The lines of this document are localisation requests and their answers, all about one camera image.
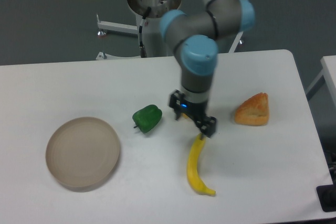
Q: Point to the white side table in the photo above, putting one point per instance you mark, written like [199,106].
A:
[325,76]

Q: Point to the black device at table edge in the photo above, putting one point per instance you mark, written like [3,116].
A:
[326,195]

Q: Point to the orange croissant bread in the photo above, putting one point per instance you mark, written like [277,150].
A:
[254,111]

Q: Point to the green bell pepper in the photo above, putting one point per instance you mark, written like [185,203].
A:
[147,118]

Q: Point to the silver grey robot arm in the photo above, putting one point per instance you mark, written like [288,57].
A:
[192,41]

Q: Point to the yellow banana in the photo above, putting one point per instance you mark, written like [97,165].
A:
[193,178]

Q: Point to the beige round plate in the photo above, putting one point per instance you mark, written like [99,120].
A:
[82,154]

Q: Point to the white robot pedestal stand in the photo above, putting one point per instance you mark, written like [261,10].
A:
[161,26]

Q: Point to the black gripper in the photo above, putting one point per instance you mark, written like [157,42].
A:
[195,111]

